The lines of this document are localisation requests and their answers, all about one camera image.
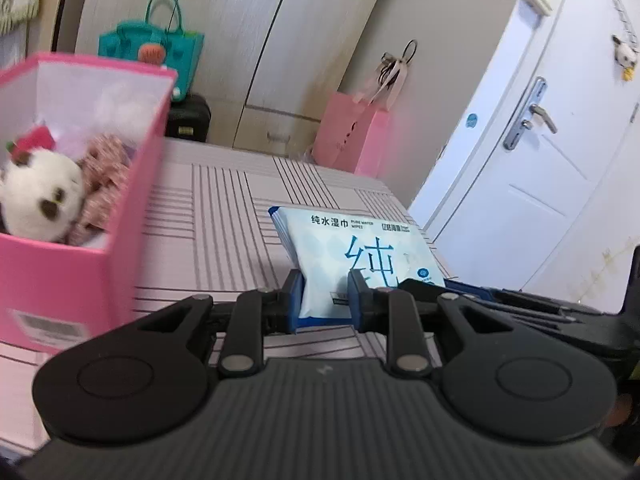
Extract small panda plush pendant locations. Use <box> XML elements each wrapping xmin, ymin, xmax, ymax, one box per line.
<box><xmin>612</xmin><ymin>34</ymin><xmax>640</xmax><ymax>81</ymax></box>

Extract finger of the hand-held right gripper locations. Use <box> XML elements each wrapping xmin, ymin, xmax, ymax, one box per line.
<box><xmin>397</xmin><ymin>277</ymin><xmax>572</xmax><ymax>314</ymax></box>
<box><xmin>479</xmin><ymin>304</ymin><xmax>624</xmax><ymax>357</ymax></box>

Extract pink paper bag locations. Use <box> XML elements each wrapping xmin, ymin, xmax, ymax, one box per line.
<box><xmin>312</xmin><ymin>55</ymin><xmax>418</xmax><ymax>178</ymax></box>

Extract black wall hook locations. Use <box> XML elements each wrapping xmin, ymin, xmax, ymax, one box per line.
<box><xmin>380</xmin><ymin>39</ymin><xmax>418</xmax><ymax>86</ymax></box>

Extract white panda plush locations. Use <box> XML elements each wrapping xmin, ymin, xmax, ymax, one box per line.
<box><xmin>0</xmin><ymin>150</ymin><xmax>87</xmax><ymax>243</ymax></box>

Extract black suitcase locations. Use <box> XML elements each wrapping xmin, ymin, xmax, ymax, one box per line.
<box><xmin>165</xmin><ymin>94</ymin><xmax>212</xmax><ymax>143</ymax></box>

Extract red strawberry plush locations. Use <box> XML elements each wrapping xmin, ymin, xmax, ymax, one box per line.
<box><xmin>6</xmin><ymin>125</ymin><xmax>57</xmax><ymax>163</ymax></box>

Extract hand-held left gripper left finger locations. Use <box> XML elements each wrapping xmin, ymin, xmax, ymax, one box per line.
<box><xmin>136</xmin><ymin>269</ymin><xmax>306</xmax><ymax>379</ymax></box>

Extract beige three-door wardrobe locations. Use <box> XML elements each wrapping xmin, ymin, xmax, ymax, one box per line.
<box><xmin>75</xmin><ymin>0</ymin><xmax>401</xmax><ymax>158</ymax></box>

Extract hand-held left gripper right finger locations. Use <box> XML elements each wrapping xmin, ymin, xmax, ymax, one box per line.
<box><xmin>347</xmin><ymin>269</ymin><xmax>507</xmax><ymax>381</ymax></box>

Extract metal door hook rack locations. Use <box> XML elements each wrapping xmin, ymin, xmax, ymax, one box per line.
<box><xmin>607</xmin><ymin>0</ymin><xmax>638</xmax><ymax>43</ymax></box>

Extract blue white wet wipes pack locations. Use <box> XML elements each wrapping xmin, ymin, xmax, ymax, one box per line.
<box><xmin>267</xmin><ymin>205</ymin><xmax>447</xmax><ymax>333</ymax></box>

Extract light wood cabinet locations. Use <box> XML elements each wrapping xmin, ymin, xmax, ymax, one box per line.
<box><xmin>52</xmin><ymin>0</ymin><xmax>96</xmax><ymax>53</ymax></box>

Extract pink cardboard box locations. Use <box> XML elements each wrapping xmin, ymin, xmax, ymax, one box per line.
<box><xmin>0</xmin><ymin>51</ymin><xmax>180</xmax><ymax>356</ymax></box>

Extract pink floral fabric scrunchie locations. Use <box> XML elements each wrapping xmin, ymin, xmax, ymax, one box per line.
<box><xmin>65</xmin><ymin>132</ymin><xmax>133</xmax><ymax>248</ymax></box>

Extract teal felt tote bag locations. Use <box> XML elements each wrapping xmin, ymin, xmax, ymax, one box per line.
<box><xmin>97</xmin><ymin>0</ymin><xmax>206</xmax><ymax>103</ymax></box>

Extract bed with striped pink sheet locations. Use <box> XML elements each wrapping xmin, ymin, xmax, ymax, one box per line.
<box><xmin>0</xmin><ymin>137</ymin><xmax>451</xmax><ymax>461</ymax></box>

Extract white door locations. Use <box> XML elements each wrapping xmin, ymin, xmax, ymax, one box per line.
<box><xmin>407</xmin><ymin>0</ymin><xmax>640</xmax><ymax>311</ymax></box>

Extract silver door handle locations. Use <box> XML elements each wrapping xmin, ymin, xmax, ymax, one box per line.
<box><xmin>502</xmin><ymin>76</ymin><xmax>558</xmax><ymax>152</ymax></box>

